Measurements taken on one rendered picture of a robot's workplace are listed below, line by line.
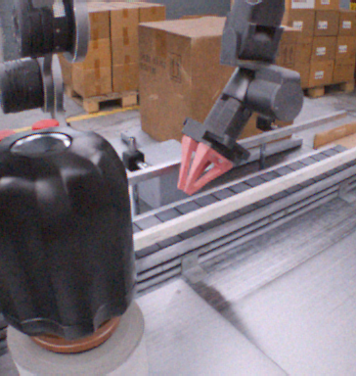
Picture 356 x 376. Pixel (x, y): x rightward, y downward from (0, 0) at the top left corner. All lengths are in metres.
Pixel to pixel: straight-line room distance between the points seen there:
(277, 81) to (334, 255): 0.30
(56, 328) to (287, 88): 0.46
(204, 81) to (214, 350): 0.55
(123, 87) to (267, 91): 3.41
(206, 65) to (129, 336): 0.68
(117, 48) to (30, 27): 2.92
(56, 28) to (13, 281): 0.81
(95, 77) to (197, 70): 3.01
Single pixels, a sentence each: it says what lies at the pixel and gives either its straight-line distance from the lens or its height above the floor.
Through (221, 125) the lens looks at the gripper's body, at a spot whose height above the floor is 1.03.
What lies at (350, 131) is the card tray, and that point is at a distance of 1.21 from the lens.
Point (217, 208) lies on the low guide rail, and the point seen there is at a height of 0.91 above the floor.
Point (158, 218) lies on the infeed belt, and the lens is 0.68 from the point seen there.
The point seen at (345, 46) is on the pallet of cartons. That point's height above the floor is 0.52.
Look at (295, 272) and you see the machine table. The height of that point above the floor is 0.83.
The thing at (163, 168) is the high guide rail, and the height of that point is 0.96.
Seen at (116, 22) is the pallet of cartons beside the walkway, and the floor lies 0.78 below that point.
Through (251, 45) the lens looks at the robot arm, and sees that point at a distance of 0.63.
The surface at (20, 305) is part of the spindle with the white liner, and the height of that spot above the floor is 1.11.
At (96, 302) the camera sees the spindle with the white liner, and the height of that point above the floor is 1.11.
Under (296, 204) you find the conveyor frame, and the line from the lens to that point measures 0.79.
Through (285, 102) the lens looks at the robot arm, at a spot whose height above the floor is 1.08.
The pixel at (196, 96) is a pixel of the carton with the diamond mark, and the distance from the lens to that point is 0.86.
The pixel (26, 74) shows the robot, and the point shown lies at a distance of 1.45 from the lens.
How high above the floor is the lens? 1.25
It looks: 29 degrees down
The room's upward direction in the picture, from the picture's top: straight up
